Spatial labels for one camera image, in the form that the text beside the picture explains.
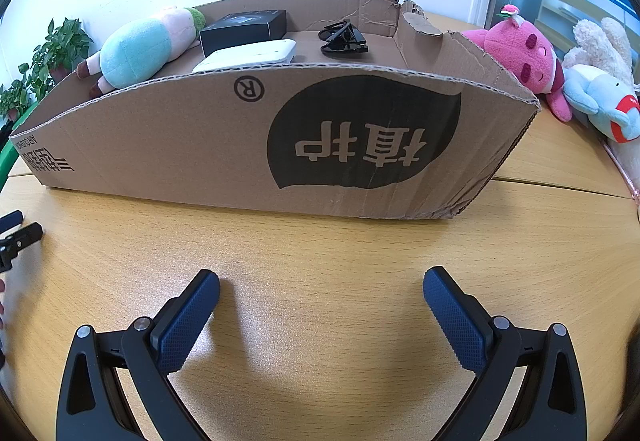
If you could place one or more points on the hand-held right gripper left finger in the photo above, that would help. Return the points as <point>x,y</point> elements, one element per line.
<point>187,321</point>

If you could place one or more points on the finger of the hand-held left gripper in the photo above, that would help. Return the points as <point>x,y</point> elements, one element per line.
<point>22,239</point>
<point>11,222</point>

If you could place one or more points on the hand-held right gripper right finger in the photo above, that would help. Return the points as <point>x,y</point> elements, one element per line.
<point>457,321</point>

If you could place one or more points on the brown cardboard box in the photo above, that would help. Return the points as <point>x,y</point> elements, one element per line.
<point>175,146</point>

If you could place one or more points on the white phone case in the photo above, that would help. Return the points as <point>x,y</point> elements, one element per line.
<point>245,56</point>

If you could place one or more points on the black sunglasses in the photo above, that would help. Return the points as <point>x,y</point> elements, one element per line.
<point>345,48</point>

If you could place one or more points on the wooden desktop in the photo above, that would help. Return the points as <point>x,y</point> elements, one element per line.
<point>320,241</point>

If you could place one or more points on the person's left hand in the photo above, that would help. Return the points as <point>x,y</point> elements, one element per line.
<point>2,286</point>

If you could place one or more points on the green plastic object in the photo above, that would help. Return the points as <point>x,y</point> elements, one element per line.
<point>7,146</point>

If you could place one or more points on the potted green plant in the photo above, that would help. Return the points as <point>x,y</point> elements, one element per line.
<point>60,46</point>
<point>15,98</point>

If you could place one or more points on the teal pink green plush toy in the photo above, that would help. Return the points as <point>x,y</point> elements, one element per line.
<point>140,51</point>

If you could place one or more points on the light blue plush toy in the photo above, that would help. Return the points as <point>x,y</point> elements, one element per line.
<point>590,91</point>

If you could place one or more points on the black rectangular box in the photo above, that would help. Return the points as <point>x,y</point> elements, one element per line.
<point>240,33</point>

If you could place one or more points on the cream plush bunny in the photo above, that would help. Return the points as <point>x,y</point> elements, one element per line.
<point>600,41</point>

